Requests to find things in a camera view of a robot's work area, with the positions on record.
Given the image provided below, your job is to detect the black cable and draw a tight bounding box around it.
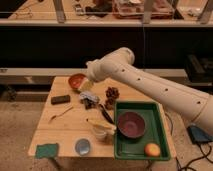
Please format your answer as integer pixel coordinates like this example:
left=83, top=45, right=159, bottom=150
left=164, top=111, right=213, bottom=171

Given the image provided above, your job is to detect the wooden table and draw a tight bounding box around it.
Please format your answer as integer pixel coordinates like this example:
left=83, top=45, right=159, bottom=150
left=27, top=75, right=178, bottom=171

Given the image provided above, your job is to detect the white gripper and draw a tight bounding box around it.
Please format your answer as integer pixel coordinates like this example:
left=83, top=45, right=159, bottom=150
left=78, top=60, right=106, bottom=92

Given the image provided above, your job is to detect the small brown pine cone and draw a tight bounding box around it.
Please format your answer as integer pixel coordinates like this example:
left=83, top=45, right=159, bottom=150
left=104, top=98, right=115, bottom=110

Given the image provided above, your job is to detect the black foot pedal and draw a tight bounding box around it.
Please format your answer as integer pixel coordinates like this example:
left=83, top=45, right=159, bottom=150
left=187, top=125, right=210, bottom=144

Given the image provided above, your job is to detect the orange bowl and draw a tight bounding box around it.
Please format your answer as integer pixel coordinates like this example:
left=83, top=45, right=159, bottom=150
left=68, top=73, right=86, bottom=90

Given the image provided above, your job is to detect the red yellow apple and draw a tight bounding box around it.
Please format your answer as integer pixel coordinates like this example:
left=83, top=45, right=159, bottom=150
left=144, top=143, right=161, bottom=157

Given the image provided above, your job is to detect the dark red bowl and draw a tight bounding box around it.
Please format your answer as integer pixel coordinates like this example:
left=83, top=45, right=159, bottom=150
left=117, top=112, right=146, bottom=139

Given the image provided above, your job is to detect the black handled tool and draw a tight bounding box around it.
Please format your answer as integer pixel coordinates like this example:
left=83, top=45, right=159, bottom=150
left=98, top=104, right=114, bottom=124

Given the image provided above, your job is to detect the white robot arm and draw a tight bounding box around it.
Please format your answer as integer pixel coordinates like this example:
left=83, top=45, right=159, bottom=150
left=86, top=47, right=213, bottom=136

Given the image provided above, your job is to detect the green sponge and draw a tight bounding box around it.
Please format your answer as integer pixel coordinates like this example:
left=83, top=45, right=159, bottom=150
left=35, top=143, right=59, bottom=159

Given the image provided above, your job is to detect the black eraser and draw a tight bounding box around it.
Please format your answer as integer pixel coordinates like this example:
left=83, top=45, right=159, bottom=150
left=51, top=95, right=70, bottom=105

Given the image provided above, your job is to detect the green plastic tray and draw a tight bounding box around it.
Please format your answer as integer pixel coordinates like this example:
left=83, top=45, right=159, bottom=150
left=114, top=101, right=171, bottom=161

